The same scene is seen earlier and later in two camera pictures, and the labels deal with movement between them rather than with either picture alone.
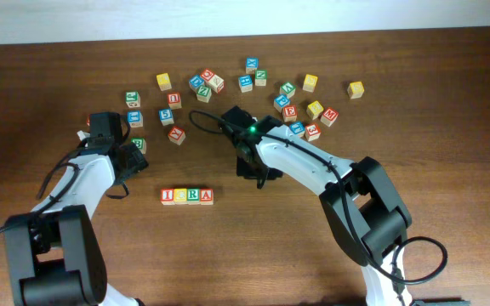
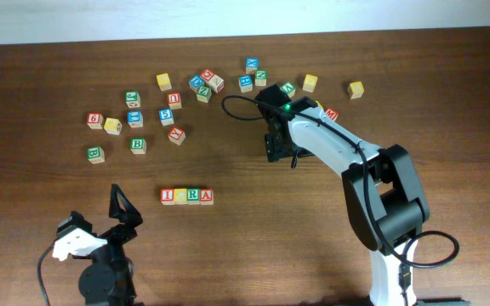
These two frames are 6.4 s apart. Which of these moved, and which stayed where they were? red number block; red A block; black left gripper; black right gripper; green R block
Moved: black right gripper; black left gripper
Stayed: red A block; green R block; red number block
